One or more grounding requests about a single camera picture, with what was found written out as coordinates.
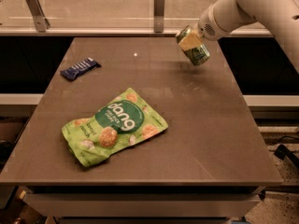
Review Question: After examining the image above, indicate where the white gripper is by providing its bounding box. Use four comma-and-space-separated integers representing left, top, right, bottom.
178, 4, 233, 51

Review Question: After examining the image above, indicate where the middle metal rail bracket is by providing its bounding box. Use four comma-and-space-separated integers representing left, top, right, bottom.
153, 0, 164, 33

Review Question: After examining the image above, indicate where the glass barrier panel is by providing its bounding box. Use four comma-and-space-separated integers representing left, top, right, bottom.
0, 0, 218, 29

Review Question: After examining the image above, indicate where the black cable on floor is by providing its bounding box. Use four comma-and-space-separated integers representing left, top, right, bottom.
268, 135, 299, 170

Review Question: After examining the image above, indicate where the blue snack bar wrapper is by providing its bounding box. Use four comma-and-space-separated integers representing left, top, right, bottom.
60, 58, 101, 81

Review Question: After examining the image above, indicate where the green dang chips bag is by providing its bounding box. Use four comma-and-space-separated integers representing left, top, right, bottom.
62, 88, 168, 167

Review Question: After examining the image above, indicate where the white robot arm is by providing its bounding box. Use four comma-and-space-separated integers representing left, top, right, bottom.
176, 0, 299, 72

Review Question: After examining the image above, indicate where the left metal rail bracket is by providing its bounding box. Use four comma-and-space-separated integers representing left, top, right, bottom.
25, 0, 50, 32

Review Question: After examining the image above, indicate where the green soda can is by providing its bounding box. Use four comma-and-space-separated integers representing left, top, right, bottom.
176, 25, 210, 66

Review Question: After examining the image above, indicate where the metal rail bracket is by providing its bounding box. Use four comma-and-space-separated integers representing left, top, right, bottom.
153, 0, 164, 33
25, 0, 50, 32

